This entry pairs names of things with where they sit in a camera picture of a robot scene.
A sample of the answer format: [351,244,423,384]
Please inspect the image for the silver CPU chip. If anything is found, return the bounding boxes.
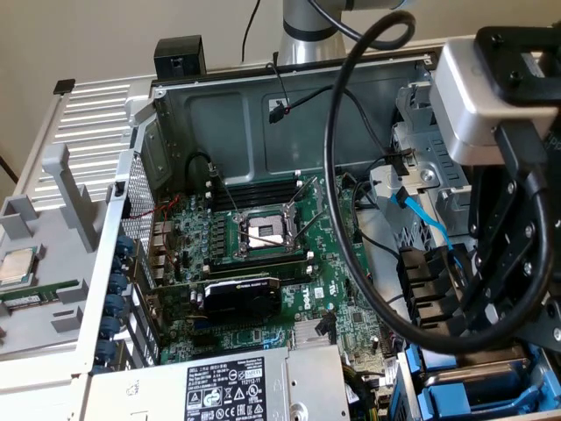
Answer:
[0,247,39,289]

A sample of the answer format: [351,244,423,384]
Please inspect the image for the thin metal locking lever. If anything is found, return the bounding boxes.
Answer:
[209,162,241,217]
[239,231,285,246]

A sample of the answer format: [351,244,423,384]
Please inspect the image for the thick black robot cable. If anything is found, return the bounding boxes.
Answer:
[306,0,554,355]

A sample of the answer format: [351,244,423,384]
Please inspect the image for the black SATA wire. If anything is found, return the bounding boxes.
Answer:
[267,83,415,176]

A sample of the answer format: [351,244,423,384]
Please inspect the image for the empty blue disk carrier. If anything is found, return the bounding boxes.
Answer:
[415,363,553,417]

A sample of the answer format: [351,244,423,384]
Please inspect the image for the grey parts rack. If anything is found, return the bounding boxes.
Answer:
[0,142,115,359]

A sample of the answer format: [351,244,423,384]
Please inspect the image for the thin black cable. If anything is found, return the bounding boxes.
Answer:
[240,0,261,61]

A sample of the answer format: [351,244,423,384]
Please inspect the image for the metal socket cover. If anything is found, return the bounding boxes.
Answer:
[288,175,329,246]

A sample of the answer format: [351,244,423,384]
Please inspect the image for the black looped wire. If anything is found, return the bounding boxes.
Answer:
[186,151,220,194]

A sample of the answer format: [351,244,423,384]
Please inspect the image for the dark floor cable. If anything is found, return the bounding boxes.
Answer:
[0,153,19,184]

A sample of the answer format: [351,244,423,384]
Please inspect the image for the grey power supply unit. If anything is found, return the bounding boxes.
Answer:
[85,344,352,421]

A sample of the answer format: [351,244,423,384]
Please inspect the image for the black box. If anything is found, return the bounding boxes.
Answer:
[153,35,207,81]

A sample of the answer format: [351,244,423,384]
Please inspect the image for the black Nvidia graphics card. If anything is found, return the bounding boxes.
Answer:
[146,274,282,328]

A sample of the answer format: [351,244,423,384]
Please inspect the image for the blue drive caddies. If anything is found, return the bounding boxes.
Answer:
[394,318,561,421]

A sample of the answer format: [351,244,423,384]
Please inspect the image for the yellow black wire bundle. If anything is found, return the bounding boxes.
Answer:
[341,361,398,421]

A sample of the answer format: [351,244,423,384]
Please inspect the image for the hard disk with blue carrier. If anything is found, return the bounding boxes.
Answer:
[405,341,543,391]

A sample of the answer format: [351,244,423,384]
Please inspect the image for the black plastic shroud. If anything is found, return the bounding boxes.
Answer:
[396,246,468,339]

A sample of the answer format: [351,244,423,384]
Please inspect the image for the green RAM stick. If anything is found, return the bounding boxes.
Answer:
[204,258,313,278]
[0,280,84,311]

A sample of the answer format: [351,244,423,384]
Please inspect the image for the green Dell motherboard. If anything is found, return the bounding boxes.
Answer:
[146,168,398,378]

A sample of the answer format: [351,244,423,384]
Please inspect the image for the thin red wire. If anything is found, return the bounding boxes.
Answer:
[130,196,181,269]

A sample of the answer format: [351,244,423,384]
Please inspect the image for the silver finned heat sink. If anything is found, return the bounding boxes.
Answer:
[292,322,338,348]

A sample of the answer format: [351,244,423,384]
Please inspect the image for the thin black red-tipped wire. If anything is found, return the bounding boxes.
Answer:
[266,51,293,114]

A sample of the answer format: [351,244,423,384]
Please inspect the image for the metal optical drive cage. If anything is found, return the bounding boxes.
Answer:
[389,81,472,240]

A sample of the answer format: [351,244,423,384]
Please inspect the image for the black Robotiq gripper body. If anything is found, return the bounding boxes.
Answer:
[541,107,561,207]

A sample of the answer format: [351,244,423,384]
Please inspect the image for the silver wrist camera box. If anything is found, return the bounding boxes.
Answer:
[430,40,560,167]

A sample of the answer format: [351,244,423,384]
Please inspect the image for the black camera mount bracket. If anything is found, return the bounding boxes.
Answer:
[475,25,561,107]

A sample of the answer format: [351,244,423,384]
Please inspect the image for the black RAM slot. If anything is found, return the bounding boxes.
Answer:
[208,188,303,203]
[209,194,302,211]
[205,177,303,192]
[205,254,315,268]
[205,250,315,264]
[206,182,303,198]
[280,267,316,285]

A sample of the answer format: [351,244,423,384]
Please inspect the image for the silver CPU socket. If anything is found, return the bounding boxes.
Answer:
[231,205,303,258]

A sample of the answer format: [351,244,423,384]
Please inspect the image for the open grey PC case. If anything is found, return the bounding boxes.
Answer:
[72,46,561,421]

